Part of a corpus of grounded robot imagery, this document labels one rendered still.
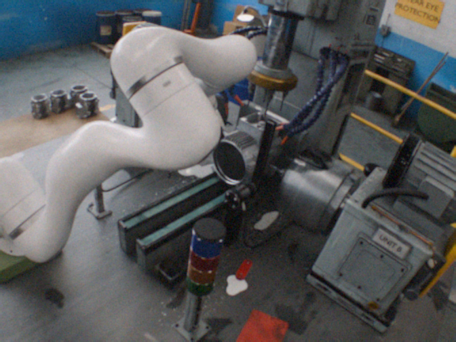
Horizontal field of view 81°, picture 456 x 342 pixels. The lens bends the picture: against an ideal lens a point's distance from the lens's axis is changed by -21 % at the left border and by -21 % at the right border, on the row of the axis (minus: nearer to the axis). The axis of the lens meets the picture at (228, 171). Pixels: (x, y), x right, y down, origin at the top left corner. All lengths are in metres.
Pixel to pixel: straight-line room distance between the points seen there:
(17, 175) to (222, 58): 0.44
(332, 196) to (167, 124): 0.62
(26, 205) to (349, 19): 1.09
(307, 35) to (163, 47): 0.84
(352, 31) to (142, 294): 1.09
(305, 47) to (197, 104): 0.84
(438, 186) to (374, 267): 0.30
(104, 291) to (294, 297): 0.59
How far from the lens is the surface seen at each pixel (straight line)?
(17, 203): 0.65
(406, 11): 6.14
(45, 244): 0.64
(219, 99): 1.30
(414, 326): 1.24
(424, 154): 0.89
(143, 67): 0.46
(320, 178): 0.98
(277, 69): 1.07
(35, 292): 1.05
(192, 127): 0.45
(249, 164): 1.09
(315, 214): 0.98
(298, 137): 1.19
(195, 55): 0.51
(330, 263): 1.04
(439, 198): 0.85
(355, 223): 0.92
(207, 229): 0.60
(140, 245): 0.95
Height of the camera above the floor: 1.64
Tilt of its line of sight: 35 degrees down
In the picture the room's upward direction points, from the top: 12 degrees clockwise
